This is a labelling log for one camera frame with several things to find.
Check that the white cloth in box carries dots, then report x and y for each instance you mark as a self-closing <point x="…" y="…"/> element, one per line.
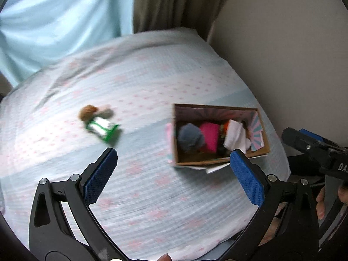
<point x="236" y="137"/>

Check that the pink soft pouch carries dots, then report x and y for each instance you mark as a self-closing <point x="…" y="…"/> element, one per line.
<point x="210" y="132"/>

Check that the person's left hand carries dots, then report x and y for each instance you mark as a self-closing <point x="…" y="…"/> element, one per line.
<point x="165" y="257"/>

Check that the green wet wipes pack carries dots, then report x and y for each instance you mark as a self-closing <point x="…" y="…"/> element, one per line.
<point x="103" y="128"/>

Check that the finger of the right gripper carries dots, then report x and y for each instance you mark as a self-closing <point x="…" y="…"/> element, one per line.
<point x="316" y="151"/>
<point x="310" y="136"/>

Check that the light blue patterned bedspread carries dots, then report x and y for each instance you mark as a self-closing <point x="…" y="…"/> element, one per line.
<point x="148" y="207"/>

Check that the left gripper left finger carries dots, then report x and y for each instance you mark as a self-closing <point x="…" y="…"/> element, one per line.
<point x="97" y="174"/>

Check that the brown bear plush sock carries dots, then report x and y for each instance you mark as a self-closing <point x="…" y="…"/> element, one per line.
<point x="88" y="112"/>

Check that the cardboard box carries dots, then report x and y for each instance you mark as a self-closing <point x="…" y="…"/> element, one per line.
<point x="198" y="114"/>

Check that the beige drape curtain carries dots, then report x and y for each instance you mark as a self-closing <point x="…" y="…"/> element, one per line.
<point x="152" y="15"/>

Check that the light blue sheer curtain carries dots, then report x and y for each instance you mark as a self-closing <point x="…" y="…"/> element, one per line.
<point x="37" y="33"/>

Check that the grey yarn ball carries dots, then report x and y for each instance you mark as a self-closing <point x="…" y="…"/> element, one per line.
<point x="190" y="138"/>

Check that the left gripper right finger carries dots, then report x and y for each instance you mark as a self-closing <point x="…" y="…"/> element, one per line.
<point x="249" y="176"/>

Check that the orange plush toy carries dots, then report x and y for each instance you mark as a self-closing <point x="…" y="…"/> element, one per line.
<point x="223" y="129"/>

